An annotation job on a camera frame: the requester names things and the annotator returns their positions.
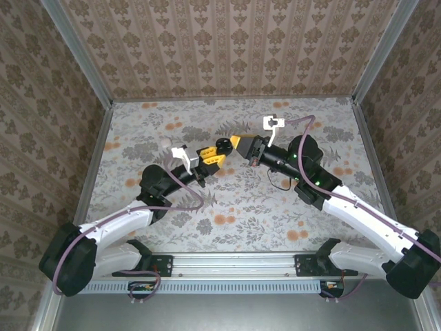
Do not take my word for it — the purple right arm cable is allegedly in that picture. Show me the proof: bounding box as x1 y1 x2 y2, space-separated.
285 115 441 304

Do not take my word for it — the small black electronics box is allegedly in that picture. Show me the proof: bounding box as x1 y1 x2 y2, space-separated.
319 279 346 299
127 281 157 300

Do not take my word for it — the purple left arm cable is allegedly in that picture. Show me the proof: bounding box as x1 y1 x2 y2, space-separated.
53 160 206 304

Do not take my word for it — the metal sheet panel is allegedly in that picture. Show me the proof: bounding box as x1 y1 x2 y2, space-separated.
51 292 427 331

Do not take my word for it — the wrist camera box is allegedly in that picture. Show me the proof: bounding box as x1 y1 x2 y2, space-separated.
263 115 287 148
170 146 200 174

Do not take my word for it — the aluminium table side rail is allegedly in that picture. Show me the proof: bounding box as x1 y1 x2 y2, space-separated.
70 101 114 228
351 101 402 230

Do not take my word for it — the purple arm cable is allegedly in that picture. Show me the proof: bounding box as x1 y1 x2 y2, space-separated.
53 160 206 304
285 115 441 304

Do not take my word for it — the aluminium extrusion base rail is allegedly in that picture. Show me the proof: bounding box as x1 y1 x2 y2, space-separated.
51 251 423 279

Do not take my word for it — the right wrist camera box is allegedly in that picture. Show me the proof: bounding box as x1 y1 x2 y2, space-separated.
263 115 287 148

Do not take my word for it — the grey slotted cable duct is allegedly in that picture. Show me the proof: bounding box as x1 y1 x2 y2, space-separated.
63 279 320 295

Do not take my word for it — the aluminium frame post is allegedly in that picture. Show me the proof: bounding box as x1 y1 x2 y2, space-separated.
39 0 114 110
351 0 420 105

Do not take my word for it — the black earbud charging case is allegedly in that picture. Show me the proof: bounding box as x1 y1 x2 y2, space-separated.
215 137 236 157

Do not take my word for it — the thin black wire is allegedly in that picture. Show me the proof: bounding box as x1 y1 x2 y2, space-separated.
268 170 293 190

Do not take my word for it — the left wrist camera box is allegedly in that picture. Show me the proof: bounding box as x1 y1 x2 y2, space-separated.
170 146 200 174

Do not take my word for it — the thin aluminium frame bar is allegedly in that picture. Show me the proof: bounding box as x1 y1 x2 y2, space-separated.
110 93 356 103

